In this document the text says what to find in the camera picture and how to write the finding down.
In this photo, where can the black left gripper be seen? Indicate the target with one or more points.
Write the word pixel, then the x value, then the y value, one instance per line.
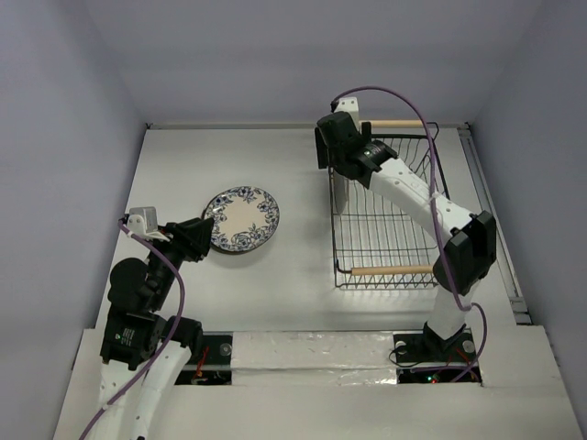
pixel 188 236

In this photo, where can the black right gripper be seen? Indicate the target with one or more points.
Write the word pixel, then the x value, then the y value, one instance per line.
pixel 327 149

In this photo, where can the dark teal brown-rimmed plate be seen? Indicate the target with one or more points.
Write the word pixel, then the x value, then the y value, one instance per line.
pixel 240 229

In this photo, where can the grey patterned plate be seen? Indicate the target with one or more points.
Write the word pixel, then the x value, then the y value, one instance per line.
pixel 340 186

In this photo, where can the white blue floral plate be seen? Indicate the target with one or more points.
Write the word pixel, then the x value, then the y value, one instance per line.
pixel 244 195

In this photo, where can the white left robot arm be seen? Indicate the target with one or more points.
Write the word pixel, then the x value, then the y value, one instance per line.
pixel 147 341

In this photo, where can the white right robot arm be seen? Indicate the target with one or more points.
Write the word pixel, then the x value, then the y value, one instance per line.
pixel 465 241

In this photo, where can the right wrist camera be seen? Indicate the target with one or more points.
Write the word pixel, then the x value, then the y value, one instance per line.
pixel 348 104

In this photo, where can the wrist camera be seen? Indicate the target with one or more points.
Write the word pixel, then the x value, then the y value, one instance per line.
pixel 142 222
pixel 348 104

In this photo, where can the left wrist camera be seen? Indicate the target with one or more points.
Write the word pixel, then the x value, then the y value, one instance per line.
pixel 142 222

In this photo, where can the black wire dish rack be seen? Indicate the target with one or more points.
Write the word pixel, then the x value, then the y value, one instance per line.
pixel 375 233

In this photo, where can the aluminium rail on table edge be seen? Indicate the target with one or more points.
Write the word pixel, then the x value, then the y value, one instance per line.
pixel 502 259

